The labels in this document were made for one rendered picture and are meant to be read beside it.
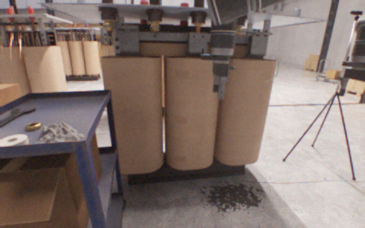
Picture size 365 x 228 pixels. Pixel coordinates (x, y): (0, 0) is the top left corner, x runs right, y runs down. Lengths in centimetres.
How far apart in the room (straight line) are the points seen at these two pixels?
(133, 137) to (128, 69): 48
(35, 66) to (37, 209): 283
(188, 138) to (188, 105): 27
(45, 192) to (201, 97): 102
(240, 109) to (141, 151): 81
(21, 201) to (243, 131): 135
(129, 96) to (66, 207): 77
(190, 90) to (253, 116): 55
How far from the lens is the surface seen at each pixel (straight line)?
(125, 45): 126
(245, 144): 159
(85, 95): 116
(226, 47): 82
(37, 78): 332
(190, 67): 124
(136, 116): 130
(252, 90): 144
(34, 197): 62
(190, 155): 148
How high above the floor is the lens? 115
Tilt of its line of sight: 20 degrees down
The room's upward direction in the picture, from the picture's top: 1 degrees clockwise
